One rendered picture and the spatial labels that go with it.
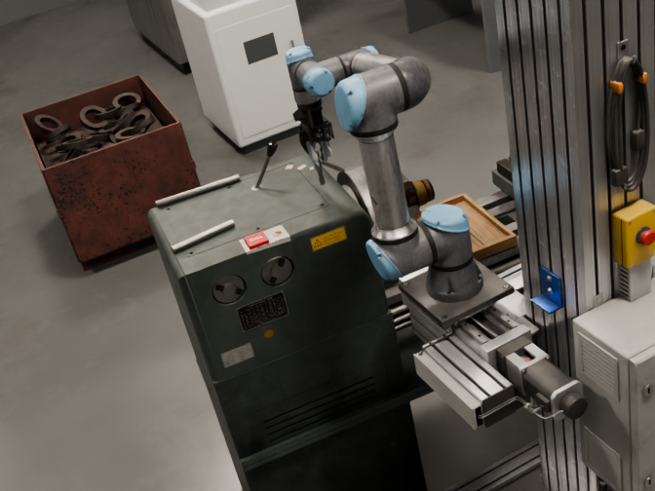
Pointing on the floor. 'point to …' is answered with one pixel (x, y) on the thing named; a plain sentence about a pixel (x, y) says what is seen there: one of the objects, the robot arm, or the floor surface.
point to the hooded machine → (243, 65)
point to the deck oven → (160, 29)
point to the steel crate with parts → (110, 165)
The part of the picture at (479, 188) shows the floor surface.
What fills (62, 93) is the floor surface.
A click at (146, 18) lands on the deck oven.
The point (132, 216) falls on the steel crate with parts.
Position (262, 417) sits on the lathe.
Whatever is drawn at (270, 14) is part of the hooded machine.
